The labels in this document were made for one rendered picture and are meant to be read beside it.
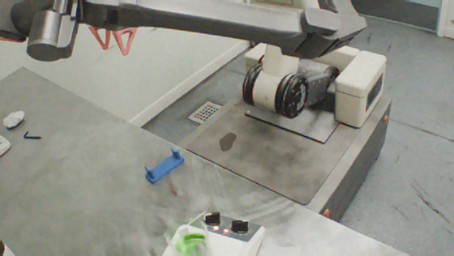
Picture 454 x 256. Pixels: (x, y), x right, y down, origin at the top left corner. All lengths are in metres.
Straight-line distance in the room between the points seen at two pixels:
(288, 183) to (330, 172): 0.16
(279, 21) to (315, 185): 0.79
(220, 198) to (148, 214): 0.16
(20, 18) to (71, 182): 0.48
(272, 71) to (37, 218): 0.91
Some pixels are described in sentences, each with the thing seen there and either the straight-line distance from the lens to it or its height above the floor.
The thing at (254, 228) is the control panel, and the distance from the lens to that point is 0.67.
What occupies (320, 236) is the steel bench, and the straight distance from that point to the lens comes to 0.70.
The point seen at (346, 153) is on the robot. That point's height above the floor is 0.36.
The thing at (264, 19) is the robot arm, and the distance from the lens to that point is 0.60.
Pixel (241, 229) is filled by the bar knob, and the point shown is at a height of 0.80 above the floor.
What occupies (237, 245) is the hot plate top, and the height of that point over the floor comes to 0.84.
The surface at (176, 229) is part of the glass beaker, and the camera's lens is 0.56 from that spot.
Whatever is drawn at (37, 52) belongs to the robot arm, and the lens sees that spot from 0.56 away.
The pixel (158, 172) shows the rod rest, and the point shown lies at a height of 0.76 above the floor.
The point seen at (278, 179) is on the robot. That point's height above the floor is 0.36.
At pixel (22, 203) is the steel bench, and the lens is 0.99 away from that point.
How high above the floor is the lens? 1.34
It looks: 39 degrees down
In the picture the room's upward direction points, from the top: 10 degrees counter-clockwise
